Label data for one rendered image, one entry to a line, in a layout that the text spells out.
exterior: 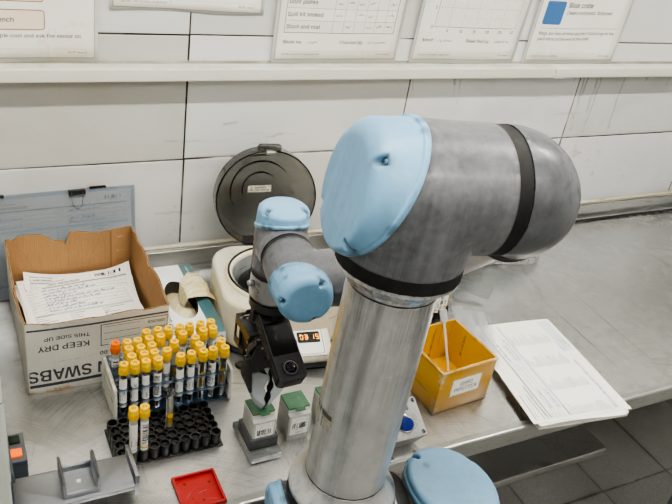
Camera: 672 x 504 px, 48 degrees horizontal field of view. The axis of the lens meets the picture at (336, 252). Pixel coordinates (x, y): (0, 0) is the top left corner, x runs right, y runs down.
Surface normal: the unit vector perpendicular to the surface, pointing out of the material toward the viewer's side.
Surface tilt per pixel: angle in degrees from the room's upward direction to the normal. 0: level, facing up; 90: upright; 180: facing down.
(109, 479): 0
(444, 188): 64
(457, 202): 74
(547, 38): 95
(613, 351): 0
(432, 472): 10
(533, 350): 1
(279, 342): 28
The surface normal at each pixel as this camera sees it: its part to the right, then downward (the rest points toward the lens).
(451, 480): 0.32, -0.82
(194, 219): 0.43, 0.51
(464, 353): -0.85, 0.15
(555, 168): 0.54, -0.27
